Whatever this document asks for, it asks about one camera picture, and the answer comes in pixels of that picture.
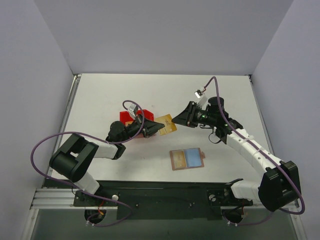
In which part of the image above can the red plastic bin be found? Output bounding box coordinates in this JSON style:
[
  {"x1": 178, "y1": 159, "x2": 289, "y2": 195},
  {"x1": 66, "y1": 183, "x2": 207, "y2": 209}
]
[{"x1": 119, "y1": 109, "x2": 154, "y2": 126}]

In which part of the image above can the gold card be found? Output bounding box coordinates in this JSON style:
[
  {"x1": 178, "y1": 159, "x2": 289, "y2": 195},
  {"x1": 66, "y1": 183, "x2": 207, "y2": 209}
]
[{"x1": 172, "y1": 150, "x2": 187, "y2": 170}]

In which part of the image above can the tan leather card holder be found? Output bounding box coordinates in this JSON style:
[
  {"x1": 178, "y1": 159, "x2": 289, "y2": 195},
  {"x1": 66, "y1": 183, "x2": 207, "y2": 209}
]
[{"x1": 169, "y1": 148, "x2": 206, "y2": 171}]

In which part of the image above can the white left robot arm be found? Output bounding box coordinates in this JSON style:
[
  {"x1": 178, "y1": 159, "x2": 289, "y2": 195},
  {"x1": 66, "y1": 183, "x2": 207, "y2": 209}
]
[{"x1": 49, "y1": 114, "x2": 165, "y2": 206}]

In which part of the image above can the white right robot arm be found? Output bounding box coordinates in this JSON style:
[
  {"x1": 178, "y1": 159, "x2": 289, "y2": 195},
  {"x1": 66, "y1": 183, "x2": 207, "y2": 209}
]
[{"x1": 172, "y1": 97, "x2": 301, "y2": 212}]

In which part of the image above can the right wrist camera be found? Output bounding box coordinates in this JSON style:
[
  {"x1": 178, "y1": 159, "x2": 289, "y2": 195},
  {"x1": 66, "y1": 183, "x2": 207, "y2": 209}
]
[{"x1": 194, "y1": 88, "x2": 208, "y2": 108}]

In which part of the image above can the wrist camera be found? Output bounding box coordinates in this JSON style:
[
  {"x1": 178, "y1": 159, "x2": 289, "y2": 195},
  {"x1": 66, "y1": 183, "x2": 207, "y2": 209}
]
[
  {"x1": 194, "y1": 88, "x2": 208, "y2": 108},
  {"x1": 126, "y1": 103, "x2": 139, "y2": 120}
]

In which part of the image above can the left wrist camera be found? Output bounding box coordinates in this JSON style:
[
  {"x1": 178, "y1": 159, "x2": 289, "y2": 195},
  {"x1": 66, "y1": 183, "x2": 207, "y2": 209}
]
[{"x1": 126, "y1": 103, "x2": 139, "y2": 120}]

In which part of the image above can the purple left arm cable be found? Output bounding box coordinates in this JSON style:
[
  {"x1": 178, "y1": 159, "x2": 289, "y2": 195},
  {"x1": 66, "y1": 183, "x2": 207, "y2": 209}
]
[{"x1": 29, "y1": 99, "x2": 145, "y2": 227}]

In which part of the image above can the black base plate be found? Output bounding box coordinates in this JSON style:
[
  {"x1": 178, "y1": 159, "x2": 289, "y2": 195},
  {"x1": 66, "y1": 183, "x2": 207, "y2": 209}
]
[{"x1": 73, "y1": 181, "x2": 253, "y2": 220}]

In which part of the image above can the aluminium frame rail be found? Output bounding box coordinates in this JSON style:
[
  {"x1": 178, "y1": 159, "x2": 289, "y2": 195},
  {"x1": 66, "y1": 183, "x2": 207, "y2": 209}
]
[{"x1": 29, "y1": 187, "x2": 118, "y2": 210}]

